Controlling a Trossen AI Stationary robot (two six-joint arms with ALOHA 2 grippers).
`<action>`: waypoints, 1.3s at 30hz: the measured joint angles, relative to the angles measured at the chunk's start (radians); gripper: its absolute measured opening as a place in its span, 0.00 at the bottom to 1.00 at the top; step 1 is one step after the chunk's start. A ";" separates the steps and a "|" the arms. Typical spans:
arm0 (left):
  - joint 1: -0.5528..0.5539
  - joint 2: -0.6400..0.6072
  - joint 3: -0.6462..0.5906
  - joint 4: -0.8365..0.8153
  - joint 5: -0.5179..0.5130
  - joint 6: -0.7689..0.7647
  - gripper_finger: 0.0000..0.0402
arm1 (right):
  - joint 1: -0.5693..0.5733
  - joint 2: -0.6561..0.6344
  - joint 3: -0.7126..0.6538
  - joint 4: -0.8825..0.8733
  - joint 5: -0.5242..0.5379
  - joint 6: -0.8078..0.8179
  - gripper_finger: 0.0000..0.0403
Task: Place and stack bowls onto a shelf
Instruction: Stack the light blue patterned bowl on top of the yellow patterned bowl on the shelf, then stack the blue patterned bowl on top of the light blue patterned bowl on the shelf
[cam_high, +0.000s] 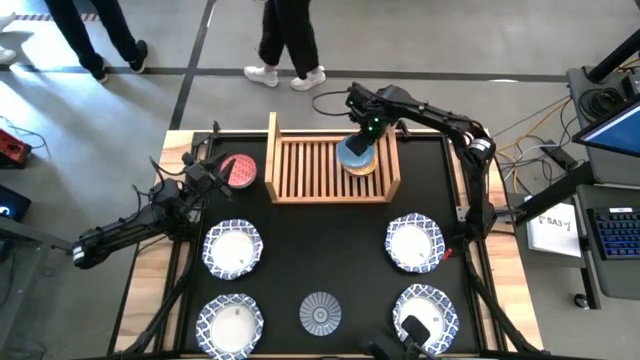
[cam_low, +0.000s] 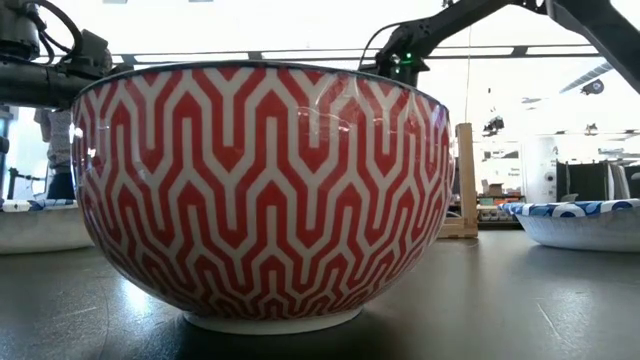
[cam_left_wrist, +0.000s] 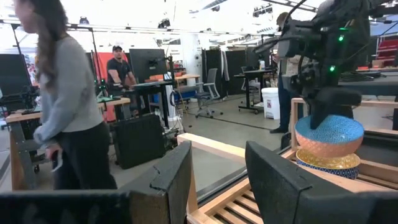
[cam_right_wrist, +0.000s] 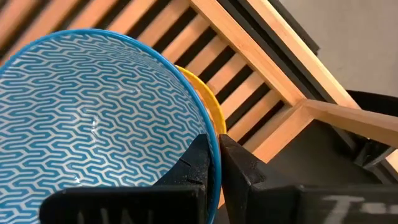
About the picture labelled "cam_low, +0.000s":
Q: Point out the blue white paper bowl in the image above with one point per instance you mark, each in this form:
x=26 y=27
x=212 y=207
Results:
x=585 y=232
x=40 y=230

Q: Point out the red white patterned bowl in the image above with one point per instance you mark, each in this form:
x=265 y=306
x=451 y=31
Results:
x=270 y=200

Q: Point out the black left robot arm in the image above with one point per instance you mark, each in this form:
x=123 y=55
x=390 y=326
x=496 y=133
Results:
x=22 y=85

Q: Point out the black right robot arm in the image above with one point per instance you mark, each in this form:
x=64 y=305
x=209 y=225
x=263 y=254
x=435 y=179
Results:
x=600 y=30

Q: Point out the wooden slatted shelf rack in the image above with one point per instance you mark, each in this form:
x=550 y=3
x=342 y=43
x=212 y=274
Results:
x=468 y=175

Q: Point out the person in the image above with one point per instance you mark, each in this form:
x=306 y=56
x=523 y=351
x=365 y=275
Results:
x=57 y=150

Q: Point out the dark overhead beam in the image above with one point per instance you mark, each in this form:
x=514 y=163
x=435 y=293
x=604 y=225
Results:
x=255 y=55

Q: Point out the cardboard box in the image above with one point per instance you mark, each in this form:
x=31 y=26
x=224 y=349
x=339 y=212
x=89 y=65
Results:
x=494 y=189

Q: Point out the white cylindrical tank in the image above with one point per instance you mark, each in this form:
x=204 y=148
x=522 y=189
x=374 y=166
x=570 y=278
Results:
x=540 y=170

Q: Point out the black cabinet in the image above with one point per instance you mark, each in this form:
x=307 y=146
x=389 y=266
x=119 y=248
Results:
x=582 y=181

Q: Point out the black table mat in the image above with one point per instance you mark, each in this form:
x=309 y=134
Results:
x=500 y=300

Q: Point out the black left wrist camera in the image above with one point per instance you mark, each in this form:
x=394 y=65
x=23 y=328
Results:
x=92 y=50

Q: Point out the dark hanging camera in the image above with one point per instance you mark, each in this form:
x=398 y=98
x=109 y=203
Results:
x=494 y=125

